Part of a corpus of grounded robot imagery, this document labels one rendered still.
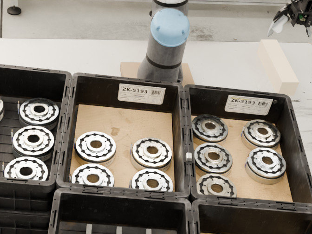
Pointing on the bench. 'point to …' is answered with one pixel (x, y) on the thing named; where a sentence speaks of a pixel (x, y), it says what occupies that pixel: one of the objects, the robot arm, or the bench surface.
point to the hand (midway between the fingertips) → (287, 35)
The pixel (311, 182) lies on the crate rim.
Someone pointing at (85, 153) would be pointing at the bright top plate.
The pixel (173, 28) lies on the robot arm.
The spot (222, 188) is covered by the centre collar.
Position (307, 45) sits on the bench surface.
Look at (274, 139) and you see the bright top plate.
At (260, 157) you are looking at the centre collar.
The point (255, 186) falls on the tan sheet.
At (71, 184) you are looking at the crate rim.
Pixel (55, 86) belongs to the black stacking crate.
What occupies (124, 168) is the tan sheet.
